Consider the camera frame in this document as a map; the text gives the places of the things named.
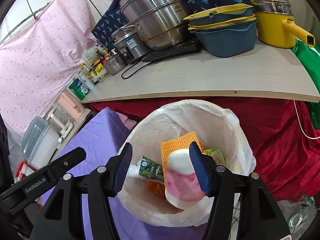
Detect steel rice cooker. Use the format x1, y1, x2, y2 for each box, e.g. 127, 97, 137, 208
111, 23, 151, 63

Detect red plastic basin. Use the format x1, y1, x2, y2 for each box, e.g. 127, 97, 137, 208
15, 160, 34, 181

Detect small steel lidded pot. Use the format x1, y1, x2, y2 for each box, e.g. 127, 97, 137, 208
104, 53, 127, 75

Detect white bottle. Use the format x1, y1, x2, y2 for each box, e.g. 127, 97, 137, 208
79, 73, 95, 90

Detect green white milk carton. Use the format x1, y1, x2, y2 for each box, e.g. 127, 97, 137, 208
127, 155, 164, 184

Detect large steel steamer pot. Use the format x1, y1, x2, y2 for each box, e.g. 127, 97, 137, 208
119, 0, 191, 51

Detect purple table cloth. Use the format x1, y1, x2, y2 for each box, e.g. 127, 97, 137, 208
54, 107, 206, 240

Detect red velvet cloth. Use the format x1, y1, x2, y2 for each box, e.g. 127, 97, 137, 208
204, 97, 319, 202

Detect orange foam net sleeve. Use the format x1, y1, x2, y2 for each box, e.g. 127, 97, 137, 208
160, 131, 204, 180

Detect pink electric kettle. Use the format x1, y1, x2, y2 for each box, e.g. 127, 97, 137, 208
57, 90, 85, 120

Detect yellow green snack bag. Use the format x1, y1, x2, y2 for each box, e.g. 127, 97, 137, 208
203, 148, 226, 166

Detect yellow electric pot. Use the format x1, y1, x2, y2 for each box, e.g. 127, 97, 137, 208
249, 0, 316, 49

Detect green tin can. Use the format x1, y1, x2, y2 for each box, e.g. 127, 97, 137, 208
68, 77, 90, 101

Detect pink dotted sheet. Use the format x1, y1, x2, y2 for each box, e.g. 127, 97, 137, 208
1, 0, 95, 136

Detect clear plastic bottle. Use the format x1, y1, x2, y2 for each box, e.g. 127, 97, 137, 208
277, 195, 317, 239

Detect orange snack wrapper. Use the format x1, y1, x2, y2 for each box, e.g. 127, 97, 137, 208
148, 181, 166, 200

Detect white cable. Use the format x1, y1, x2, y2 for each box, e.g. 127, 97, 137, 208
292, 100, 320, 140

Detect white glass kettle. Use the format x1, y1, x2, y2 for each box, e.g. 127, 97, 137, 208
45, 107, 74, 143

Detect green plastic bag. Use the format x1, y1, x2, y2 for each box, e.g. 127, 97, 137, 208
291, 39, 320, 129

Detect black power cable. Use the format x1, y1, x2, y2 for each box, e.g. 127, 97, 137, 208
121, 58, 155, 80

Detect white dish rack box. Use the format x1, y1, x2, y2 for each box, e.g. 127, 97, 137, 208
20, 116, 60, 170

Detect blue yellow stacked basins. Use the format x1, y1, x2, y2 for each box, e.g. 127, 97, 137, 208
184, 3, 258, 57

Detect pink paper cup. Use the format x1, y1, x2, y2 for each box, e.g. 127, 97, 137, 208
165, 148, 204, 210

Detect black induction cooktop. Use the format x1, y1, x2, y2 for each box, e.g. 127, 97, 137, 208
142, 40, 203, 62

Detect white lined trash bin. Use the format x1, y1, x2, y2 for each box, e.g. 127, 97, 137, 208
118, 100, 256, 227

